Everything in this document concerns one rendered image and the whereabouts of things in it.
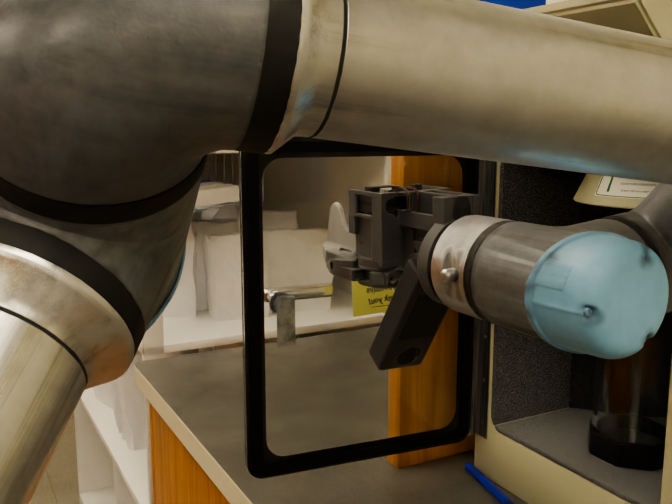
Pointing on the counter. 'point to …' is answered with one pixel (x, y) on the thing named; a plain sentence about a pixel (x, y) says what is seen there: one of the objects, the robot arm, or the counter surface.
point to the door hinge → (483, 320)
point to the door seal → (260, 328)
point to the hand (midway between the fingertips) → (336, 252)
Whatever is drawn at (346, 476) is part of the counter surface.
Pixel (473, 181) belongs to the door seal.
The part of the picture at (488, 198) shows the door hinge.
